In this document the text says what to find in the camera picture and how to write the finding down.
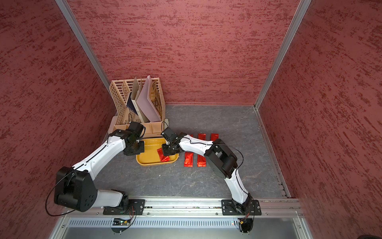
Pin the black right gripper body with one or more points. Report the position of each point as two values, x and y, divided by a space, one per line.
169 150

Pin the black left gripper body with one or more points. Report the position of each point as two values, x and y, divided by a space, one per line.
136 149

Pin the yellow plastic storage tray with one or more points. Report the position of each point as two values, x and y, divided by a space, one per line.
150 156

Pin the red tea bag printed front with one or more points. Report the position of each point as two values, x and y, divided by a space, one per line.
202 136

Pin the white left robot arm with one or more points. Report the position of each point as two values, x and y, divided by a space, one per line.
75 188

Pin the small pale green eraser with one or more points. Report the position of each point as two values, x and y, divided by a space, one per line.
166 121

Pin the beige thin book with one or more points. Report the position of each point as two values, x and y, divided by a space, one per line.
141 115

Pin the dark blue booklet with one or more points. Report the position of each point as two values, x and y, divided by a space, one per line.
130 104

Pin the brown cardboard sheet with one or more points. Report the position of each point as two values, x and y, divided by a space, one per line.
135 88

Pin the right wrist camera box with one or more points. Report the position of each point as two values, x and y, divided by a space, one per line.
169 135

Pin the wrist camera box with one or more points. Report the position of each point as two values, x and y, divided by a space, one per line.
137 129
169 135

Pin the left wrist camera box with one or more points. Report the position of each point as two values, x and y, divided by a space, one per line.
137 129

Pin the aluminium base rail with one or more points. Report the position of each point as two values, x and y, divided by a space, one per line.
178 207

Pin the aluminium corner post left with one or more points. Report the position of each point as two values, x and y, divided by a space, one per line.
79 34

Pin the aluminium corner post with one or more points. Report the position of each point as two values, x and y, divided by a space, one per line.
79 34
291 31

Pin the aluminium corner post right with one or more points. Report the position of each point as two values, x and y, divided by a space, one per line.
291 31

